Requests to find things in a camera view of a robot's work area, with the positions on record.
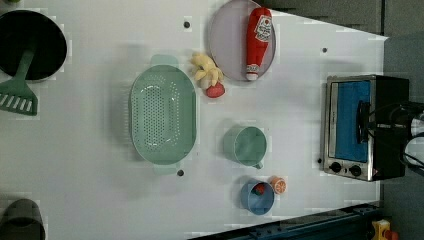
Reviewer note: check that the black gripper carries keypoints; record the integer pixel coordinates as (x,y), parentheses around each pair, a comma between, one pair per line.
(399,115)

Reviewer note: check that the black toaster oven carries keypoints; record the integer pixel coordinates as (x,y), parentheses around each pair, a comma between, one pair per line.
(348,150)

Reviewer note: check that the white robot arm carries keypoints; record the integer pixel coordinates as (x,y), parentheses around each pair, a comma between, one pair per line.
(410,147)

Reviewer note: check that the yellow red emergency button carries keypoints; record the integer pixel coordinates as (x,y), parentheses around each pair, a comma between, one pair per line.
(383,231)

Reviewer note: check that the orange slice toy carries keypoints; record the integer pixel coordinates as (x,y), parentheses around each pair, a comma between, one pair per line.
(278,184)

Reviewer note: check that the green cup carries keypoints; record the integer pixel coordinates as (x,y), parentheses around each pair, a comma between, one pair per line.
(246,145)

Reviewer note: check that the small red toy in cup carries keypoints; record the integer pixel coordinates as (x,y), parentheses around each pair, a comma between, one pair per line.
(258,189)

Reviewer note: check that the blue cup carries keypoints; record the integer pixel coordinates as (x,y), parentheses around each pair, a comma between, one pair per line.
(258,205)

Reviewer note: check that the red ketchup bottle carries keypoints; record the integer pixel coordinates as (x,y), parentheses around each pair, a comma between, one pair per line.
(258,36)

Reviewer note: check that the red toy strawberry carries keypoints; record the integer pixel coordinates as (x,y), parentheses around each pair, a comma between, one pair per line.
(215,91)

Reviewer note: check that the grey round plate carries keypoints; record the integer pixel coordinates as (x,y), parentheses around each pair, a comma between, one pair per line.
(227,39)

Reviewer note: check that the yellow toy banana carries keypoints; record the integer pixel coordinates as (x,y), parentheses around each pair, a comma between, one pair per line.
(205,71)

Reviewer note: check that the green perforated colander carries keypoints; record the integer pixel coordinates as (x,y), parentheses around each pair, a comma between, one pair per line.
(162,110)

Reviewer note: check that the green spatula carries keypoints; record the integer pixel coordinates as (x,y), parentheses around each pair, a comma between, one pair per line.
(16,96)

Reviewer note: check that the black pot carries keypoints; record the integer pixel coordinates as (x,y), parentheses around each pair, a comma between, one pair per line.
(22,30)

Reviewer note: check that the black cylinder holder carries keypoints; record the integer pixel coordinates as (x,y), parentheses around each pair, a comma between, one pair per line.
(22,220)

